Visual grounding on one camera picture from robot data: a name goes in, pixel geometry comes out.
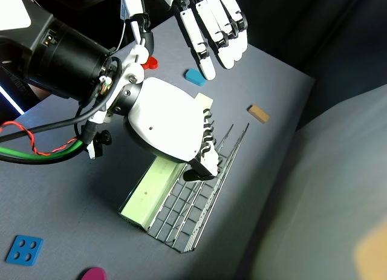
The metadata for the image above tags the wire metal rack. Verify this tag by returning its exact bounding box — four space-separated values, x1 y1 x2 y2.
148 122 251 253

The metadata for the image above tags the blurred grey rounded surface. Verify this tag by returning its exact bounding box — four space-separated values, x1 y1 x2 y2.
250 85 387 280

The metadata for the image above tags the grey table cloth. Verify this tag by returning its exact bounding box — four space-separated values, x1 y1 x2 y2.
0 10 315 280

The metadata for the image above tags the red heart block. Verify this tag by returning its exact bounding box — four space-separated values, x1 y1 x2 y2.
141 56 159 71

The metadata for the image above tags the tan wooden block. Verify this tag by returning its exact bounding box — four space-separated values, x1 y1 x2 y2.
247 104 271 125

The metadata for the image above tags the light green book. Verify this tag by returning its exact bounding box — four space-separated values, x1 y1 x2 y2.
119 92 214 232

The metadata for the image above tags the blue rounded block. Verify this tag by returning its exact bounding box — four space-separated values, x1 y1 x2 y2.
184 68 209 87

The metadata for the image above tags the blue square block with holes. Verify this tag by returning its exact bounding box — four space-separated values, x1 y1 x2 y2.
5 235 44 266

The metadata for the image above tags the magenta round block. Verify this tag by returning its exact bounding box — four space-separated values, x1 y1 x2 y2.
80 267 108 280

